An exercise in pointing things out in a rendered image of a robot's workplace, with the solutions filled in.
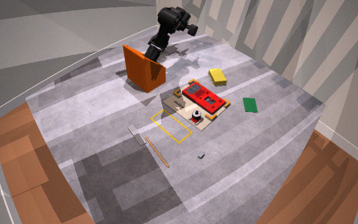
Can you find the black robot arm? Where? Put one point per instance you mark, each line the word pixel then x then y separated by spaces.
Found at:
pixel 169 19

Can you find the black rubber tyre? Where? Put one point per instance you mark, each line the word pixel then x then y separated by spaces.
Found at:
pixel 196 116

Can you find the yellow rectangular block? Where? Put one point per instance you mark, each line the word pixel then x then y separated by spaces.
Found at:
pixel 217 76

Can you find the green flat rectangle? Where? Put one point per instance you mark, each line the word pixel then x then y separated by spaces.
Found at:
pixel 250 105

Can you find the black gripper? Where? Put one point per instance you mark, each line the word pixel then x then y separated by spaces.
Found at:
pixel 192 29

